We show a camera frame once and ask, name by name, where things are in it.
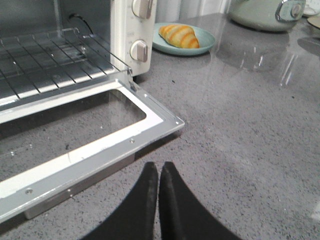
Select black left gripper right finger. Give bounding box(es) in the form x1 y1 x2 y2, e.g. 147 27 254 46
158 161 239 240

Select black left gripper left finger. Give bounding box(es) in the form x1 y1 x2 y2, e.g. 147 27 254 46
83 162 159 240

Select glass oven door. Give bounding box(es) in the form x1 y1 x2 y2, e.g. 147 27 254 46
0 78 186 224

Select striped croissant bread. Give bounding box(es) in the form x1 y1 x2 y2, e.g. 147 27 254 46
158 24 200 49

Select lower oven knob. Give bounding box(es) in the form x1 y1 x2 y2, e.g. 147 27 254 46
130 39 148 63

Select oven knob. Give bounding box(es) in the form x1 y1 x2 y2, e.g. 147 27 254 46
130 39 148 63
131 0 153 19

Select white Toshiba toaster oven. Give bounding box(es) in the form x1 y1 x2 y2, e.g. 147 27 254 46
0 0 157 77

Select upper oven knob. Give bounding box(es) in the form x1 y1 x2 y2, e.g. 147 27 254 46
131 0 153 19

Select teal round plate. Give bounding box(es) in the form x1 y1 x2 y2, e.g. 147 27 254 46
152 22 216 57

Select wire oven rack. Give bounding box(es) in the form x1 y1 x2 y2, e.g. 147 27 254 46
0 28 132 105

